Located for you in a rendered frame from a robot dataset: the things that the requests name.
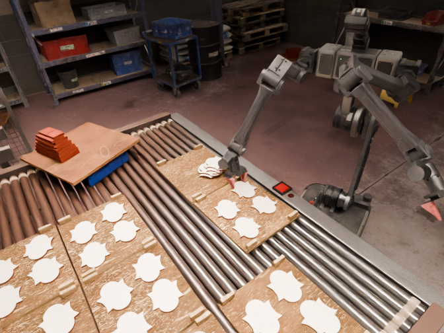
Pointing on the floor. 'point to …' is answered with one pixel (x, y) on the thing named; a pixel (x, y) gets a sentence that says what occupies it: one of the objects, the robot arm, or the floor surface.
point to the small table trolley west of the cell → (172, 64)
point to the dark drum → (206, 49)
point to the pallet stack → (254, 23)
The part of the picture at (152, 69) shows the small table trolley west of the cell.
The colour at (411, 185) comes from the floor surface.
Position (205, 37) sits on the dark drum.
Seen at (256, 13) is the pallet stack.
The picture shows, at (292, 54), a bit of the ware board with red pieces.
